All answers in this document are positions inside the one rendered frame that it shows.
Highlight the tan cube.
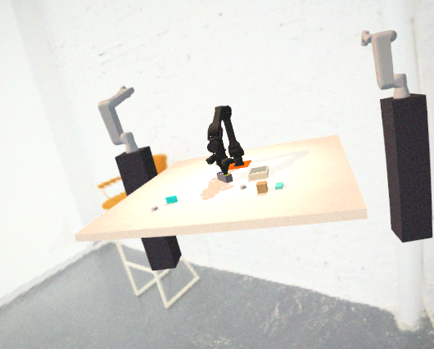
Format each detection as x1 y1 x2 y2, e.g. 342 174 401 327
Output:
256 181 269 194

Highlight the beige square tray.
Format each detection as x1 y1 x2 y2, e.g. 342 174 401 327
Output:
248 165 269 181

